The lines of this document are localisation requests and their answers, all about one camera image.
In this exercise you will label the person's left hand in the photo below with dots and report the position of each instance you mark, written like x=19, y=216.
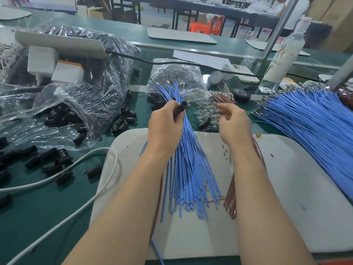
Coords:
x=164, y=129

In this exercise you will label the person's right hand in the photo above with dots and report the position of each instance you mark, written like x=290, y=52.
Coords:
x=234, y=127

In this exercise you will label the black connector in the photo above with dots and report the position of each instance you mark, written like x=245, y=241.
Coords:
x=180, y=107

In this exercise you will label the pile of black plastic caps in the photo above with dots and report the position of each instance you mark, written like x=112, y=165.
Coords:
x=49, y=157

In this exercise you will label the person's left forearm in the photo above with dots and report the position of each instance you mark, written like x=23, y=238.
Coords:
x=116, y=220

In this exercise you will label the person's right forearm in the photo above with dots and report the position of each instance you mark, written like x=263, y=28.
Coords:
x=270, y=218

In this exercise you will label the black tape roll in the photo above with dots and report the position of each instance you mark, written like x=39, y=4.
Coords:
x=241, y=96

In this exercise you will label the white computer mouse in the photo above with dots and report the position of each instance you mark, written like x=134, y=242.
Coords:
x=215, y=77

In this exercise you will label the white flat device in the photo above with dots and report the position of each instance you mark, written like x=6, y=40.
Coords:
x=242, y=72

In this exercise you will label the small clear plastic bag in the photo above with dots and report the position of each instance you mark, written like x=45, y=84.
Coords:
x=175, y=73

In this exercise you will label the large clear plastic bag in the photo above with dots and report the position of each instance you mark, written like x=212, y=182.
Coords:
x=107, y=80

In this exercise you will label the white paper sheet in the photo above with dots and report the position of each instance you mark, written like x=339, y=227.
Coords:
x=199, y=58

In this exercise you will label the white spray bottle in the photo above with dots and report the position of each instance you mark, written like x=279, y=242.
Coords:
x=282, y=60

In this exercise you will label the white flat tray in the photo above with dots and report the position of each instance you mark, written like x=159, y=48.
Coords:
x=182, y=35
x=256, y=45
x=14, y=13

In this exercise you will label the white work board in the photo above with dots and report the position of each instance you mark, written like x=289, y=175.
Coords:
x=309, y=190

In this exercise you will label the orange plastic stool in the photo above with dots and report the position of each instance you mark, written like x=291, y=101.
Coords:
x=207, y=24

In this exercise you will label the white orange charger adapter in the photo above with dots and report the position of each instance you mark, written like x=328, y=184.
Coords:
x=67, y=72

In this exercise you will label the white power strip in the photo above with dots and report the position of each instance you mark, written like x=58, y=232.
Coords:
x=60, y=44

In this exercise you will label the cardboard boxes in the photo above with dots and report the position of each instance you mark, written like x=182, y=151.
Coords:
x=332, y=16

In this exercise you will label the orange plastic crate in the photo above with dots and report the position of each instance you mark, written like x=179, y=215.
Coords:
x=336, y=262

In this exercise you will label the blue table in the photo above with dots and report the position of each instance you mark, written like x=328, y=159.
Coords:
x=47, y=2

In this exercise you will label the slanted metal frame post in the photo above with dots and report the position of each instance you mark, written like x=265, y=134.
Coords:
x=281, y=24

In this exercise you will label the short metal frame post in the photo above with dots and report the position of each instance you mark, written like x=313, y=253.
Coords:
x=341, y=73

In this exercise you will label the long black-frame table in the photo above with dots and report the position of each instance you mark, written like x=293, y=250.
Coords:
x=176, y=3

